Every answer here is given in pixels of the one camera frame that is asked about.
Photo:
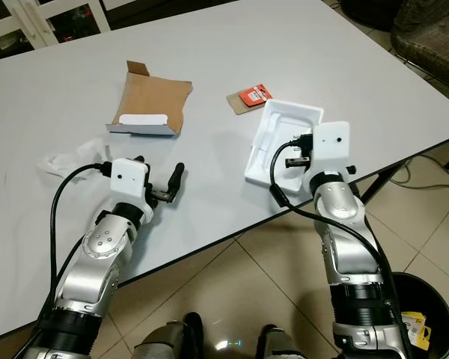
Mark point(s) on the white plastic tray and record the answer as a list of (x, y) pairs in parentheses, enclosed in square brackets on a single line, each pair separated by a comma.
[(277, 134)]

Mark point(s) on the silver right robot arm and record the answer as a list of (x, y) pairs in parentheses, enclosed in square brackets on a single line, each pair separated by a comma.
[(344, 224)]

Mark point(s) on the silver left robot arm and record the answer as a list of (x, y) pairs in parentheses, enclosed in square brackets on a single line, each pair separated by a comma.
[(101, 258)]

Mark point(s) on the flat brown cardboard box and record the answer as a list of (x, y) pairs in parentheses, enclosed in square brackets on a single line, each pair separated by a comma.
[(153, 97)]

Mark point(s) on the crumpled white tissue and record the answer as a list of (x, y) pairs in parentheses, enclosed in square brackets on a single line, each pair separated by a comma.
[(67, 161)]

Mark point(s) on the red and brown card package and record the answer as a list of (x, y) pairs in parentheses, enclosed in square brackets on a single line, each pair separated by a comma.
[(249, 97)]

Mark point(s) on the robot left leg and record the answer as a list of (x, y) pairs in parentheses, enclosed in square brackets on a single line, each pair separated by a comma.
[(168, 340)]

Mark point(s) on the robot leg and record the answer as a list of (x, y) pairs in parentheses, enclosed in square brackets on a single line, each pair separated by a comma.
[(284, 345), (168, 340)]

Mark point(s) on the brown woven chair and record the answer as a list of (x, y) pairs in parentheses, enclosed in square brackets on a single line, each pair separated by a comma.
[(430, 41)]

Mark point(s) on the white framed glass cabinet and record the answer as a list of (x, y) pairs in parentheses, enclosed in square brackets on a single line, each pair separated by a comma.
[(30, 15)]

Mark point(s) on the robot right leg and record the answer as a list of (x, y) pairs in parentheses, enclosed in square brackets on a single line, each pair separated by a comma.
[(284, 345)]

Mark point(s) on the yellow product package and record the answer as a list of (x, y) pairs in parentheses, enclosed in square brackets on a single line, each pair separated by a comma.
[(415, 329)]

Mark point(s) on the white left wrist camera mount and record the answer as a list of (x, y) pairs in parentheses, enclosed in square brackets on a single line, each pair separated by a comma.
[(131, 183)]

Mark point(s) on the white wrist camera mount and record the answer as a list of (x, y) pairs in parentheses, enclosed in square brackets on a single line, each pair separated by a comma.
[(131, 183), (331, 146)]

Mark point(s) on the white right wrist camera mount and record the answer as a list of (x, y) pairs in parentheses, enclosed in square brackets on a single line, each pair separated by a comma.
[(331, 146)]

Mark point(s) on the black metal table frame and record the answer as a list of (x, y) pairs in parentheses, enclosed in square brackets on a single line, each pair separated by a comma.
[(393, 178)]

